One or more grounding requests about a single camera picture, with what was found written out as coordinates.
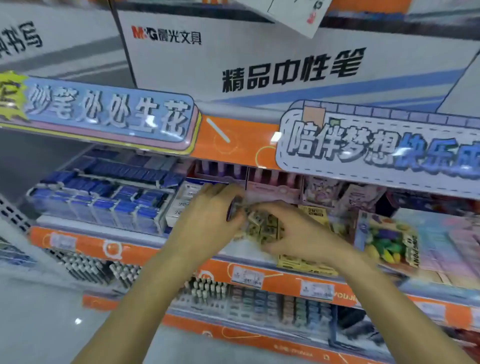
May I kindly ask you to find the white header board black print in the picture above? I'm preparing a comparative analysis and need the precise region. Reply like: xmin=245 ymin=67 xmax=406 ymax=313
xmin=112 ymin=0 xmax=480 ymax=114

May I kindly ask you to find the stack of pastel boxes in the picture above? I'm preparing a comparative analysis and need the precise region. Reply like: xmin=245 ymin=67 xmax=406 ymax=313
xmin=392 ymin=207 xmax=480 ymax=290

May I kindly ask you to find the orange middle shelf rail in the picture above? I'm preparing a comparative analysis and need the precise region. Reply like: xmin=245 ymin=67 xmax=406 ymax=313
xmin=28 ymin=226 xmax=480 ymax=331

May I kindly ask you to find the row of white capped pens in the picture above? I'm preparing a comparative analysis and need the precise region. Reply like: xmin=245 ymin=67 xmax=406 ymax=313
xmin=179 ymin=277 xmax=230 ymax=305

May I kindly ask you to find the grey header board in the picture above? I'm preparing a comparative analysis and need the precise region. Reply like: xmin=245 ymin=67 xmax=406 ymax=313
xmin=0 ymin=0 xmax=136 ymax=90

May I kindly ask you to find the white price tag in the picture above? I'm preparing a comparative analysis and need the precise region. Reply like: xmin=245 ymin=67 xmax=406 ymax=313
xmin=299 ymin=279 xmax=335 ymax=301
xmin=50 ymin=232 xmax=78 ymax=252
xmin=413 ymin=300 xmax=448 ymax=324
xmin=230 ymin=265 xmax=265 ymax=289

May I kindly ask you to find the orange upper shelf rail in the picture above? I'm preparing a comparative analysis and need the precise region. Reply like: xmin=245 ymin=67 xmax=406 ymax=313
xmin=188 ymin=113 xmax=283 ymax=170

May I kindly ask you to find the person's left forearm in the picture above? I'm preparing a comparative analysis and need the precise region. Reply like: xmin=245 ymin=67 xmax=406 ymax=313
xmin=71 ymin=242 xmax=211 ymax=364

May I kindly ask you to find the group of blue eraser boxes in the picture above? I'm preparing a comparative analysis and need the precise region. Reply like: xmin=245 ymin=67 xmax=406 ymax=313
xmin=27 ymin=149 xmax=185 ymax=236

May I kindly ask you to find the person's right hand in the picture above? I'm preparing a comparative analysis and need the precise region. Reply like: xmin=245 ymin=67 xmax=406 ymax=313
xmin=250 ymin=200 xmax=358 ymax=273

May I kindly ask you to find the pink display box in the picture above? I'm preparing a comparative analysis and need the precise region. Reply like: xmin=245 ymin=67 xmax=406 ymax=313
xmin=245 ymin=167 xmax=303 ymax=205
xmin=192 ymin=159 xmax=248 ymax=189

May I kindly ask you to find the pink cartoon packet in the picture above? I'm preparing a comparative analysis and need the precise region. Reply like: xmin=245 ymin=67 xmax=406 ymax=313
xmin=302 ymin=175 xmax=343 ymax=208
xmin=337 ymin=183 xmax=388 ymax=223

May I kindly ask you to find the white perforated side panel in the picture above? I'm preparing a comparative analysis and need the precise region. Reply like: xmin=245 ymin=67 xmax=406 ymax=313
xmin=0 ymin=194 xmax=34 ymax=235

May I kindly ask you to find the white eraser box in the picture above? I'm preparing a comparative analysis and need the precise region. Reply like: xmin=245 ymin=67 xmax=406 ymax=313
xmin=165 ymin=181 xmax=206 ymax=228

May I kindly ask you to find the person's right forearm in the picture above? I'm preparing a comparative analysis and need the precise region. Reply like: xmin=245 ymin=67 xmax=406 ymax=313
xmin=335 ymin=245 xmax=478 ymax=364

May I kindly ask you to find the bag of small yellow erasers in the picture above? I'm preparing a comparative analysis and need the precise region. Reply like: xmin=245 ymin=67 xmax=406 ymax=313
xmin=234 ymin=204 xmax=286 ymax=245

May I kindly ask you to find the stack of yellow eraser packets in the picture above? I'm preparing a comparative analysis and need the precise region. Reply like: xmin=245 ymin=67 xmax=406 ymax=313
xmin=277 ymin=204 xmax=340 ymax=277

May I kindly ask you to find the person's left hand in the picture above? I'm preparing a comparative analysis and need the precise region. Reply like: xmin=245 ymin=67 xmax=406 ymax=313
xmin=165 ymin=183 xmax=248 ymax=264

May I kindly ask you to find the fruit eraser pack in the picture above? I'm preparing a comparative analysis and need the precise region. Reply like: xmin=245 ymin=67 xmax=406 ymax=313
xmin=353 ymin=209 xmax=421 ymax=270

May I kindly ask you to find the row of pastel markers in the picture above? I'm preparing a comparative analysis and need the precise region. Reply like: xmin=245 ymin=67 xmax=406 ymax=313
xmin=228 ymin=284 xmax=335 ymax=328

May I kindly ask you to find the row of black white pens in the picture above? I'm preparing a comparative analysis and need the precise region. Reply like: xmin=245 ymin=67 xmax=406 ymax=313
xmin=47 ymin=248 xmax=142 ymax=289

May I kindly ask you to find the white hanging card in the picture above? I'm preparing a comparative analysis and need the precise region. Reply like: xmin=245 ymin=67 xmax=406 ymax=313
xmin=235 ymin=0 xmax=333 ymax=39

